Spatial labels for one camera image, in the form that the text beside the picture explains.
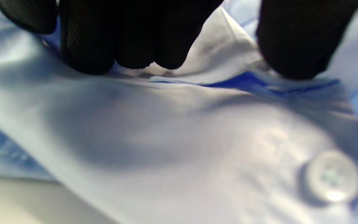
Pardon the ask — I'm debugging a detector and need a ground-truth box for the person's left hand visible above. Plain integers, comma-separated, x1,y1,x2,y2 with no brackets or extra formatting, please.
0,0,358,80

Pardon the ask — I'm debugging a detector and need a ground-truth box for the light blue long-sleeve shirt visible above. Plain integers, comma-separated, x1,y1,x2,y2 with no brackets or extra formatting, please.
0,0,358,224

